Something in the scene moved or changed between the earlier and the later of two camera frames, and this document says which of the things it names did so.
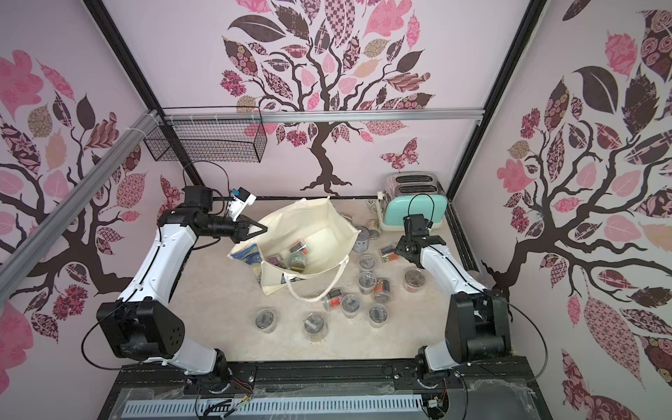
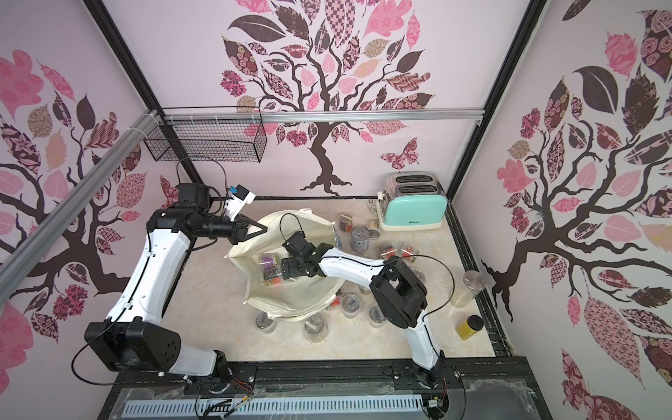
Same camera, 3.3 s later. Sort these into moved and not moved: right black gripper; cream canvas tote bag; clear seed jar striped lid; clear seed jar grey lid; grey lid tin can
Moved: cream canvas tote bag; right black gripper
Not moved: clear seed jar striped lid; grey lid tin can; clear seed jar grey lid
